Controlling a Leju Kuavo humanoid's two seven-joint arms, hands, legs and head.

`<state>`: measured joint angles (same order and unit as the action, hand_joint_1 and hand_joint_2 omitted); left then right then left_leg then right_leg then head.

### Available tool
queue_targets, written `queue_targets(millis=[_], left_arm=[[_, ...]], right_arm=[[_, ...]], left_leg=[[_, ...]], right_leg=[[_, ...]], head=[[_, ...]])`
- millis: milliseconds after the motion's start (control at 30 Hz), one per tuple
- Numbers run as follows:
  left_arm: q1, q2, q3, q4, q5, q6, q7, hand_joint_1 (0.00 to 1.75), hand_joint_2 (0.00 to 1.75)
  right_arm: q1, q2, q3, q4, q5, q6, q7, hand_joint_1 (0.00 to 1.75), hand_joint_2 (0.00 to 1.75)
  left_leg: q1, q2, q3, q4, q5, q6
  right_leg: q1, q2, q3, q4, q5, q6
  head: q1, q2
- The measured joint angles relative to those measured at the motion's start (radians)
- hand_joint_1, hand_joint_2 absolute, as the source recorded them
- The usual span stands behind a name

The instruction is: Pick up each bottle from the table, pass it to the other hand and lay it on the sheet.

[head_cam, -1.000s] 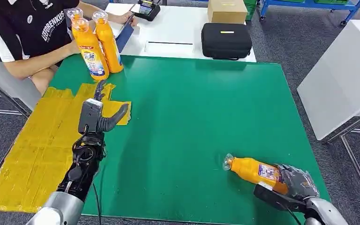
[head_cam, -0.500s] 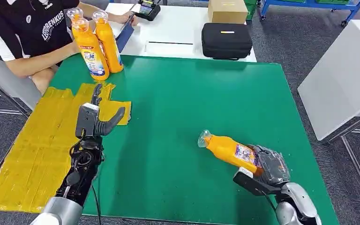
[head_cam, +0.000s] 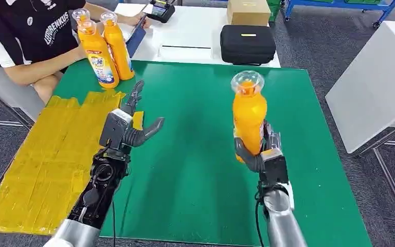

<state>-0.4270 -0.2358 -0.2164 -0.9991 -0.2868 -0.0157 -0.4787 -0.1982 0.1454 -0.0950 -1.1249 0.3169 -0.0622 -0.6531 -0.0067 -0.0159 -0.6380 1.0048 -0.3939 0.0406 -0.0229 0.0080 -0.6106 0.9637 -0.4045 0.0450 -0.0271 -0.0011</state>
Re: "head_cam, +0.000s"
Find person's left hand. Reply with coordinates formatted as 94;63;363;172
129;13;152;30

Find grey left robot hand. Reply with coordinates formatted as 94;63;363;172
120;80;166;148

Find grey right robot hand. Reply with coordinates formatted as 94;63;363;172
234;120;283;173

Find blue folder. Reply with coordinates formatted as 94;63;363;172
125;13;148;58

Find black handheld controller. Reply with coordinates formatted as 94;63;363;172
147;0;176;24

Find white desk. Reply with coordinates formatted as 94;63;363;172
114;3;282;68

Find black pen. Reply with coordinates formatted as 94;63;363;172
161;45;212;50

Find green table mat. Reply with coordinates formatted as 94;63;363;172
51;60;373;247

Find yellow taped sheet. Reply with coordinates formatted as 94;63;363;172
0;89;127;236

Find cardboard box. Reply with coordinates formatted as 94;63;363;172
226;0;272;27

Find black zip case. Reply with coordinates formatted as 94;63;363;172
220;24;277;66

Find person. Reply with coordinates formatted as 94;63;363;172
0;0;152;104

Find green plastic crate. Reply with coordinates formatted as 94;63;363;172
266;0;282;22

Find grey table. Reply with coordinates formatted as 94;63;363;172
0;41;45;130

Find white table with metal legs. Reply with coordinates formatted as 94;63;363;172
325;20;395;237

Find blue metal rack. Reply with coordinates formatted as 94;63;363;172
283;0;395;29

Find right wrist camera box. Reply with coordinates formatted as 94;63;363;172
259;148;290;187

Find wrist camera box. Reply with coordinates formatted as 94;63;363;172
99;108;133;151
259;148;290;187

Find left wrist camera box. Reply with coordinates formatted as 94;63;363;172
99;108;133;151

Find black cable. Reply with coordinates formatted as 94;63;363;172
254;184;267;247
111;201;117;247

